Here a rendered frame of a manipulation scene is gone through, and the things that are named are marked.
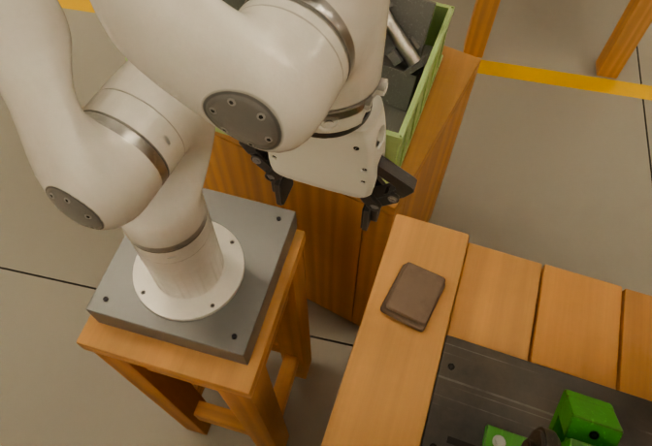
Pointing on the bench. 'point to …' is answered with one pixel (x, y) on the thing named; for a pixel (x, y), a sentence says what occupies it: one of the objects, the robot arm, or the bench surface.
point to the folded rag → (413, 296)
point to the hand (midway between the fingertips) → (326, 202)
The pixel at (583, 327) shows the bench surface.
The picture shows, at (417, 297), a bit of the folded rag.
